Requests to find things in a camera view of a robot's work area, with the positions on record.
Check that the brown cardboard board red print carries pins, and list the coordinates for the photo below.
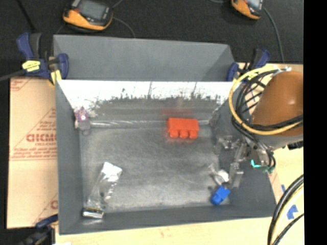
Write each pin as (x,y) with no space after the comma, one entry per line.
(30,142)

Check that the small blue plastic block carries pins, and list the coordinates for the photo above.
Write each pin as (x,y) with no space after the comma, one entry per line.
(220,195)

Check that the orange-red toy building block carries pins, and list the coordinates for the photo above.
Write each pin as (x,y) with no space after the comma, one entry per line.
(183,128)

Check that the black cylinder on white bracket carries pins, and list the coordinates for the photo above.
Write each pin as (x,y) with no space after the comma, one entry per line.
(296,145)

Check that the grey metal bin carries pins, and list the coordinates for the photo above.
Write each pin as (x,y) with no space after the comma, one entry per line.
(153,152)

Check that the small purple toy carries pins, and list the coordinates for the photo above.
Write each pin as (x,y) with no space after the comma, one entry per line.
(81,114)

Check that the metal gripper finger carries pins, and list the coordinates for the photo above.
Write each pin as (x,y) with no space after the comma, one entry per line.
(236,175)
(227,144)

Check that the small white and clear object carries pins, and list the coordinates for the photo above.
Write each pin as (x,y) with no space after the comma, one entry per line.
(220,175)

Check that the clear plastic packet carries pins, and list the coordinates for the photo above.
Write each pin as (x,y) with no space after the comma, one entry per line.
(103,187)

